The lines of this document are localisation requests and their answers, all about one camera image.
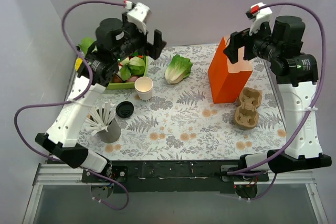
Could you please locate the floral table mat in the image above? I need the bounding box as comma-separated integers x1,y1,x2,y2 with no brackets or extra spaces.
78,46,286,161

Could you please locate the white paper coffee cup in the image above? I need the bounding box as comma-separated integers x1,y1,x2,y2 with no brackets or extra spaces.
134,77,153,101

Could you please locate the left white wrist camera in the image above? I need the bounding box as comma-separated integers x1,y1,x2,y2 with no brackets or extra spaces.
123,0,152,34

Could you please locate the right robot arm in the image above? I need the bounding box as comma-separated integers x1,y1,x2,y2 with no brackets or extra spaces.
223,16,332,181

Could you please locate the loose green lettuce head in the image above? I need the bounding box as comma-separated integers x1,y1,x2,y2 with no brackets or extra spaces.
165,55,193,84

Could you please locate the grey straw holder cup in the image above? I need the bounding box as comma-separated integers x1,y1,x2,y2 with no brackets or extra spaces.
97,119,121,144

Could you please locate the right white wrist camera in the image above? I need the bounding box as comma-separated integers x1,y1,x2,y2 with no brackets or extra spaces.
246,2,272,36

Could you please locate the green vegetable tray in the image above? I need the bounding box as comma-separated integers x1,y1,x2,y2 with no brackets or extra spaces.
107,55,149,90

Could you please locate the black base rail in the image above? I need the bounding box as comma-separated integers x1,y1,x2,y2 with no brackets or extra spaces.
81,159,270,195

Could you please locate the black plastic cup lid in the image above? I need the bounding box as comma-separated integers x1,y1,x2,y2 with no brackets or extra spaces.
116,101,134,119

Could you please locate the napa cabbage green white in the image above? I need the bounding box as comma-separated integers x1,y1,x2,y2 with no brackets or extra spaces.
78,37,95,55

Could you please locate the brown cardboard cup carrier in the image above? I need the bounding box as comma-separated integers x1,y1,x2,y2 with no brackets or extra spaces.
233,87,262,130

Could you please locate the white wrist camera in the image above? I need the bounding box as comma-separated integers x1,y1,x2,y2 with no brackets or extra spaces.
246,2,272,36
123,0,152,34

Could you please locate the yellow cabbage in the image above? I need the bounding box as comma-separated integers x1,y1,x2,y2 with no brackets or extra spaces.
75,58,82,71

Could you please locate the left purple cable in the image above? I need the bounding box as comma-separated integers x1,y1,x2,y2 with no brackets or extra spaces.
14,0,130,211

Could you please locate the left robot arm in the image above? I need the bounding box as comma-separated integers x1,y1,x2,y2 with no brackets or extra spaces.
35,18,166,182

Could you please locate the green bok choy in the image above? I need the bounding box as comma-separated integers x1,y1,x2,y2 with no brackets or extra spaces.
119,56,145,81

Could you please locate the orange paper bag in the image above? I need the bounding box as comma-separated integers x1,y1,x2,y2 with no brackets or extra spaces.
207,37,253,104

